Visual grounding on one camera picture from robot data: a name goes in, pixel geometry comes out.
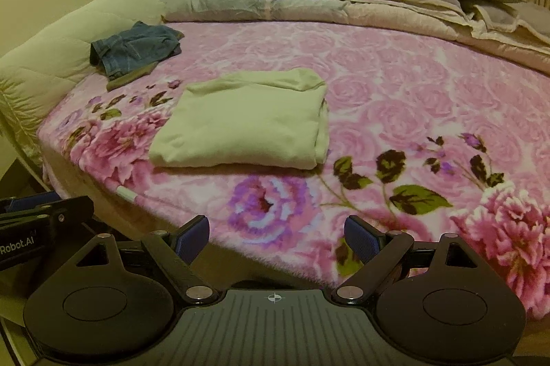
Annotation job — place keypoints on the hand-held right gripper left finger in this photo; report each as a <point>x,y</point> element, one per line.
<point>193,240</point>

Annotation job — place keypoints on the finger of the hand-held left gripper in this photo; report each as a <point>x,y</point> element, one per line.
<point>34,201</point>
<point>71,211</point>

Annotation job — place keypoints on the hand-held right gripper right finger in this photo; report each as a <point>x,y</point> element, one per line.
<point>361,241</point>

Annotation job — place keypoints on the beige shirt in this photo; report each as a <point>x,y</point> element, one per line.
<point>240,125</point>

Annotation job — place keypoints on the beige bed base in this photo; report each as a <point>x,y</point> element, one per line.
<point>129,215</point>

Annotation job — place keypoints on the olive green garment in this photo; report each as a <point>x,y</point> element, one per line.
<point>129,78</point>

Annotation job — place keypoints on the pink floral blanket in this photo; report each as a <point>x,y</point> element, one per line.
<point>408,99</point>

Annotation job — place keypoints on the cream padded headboard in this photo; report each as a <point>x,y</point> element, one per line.
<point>64,39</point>

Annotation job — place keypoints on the blue denim shorts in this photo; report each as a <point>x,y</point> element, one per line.
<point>133,48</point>

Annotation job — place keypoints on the taupe folded blanket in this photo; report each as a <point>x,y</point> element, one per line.
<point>515,20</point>

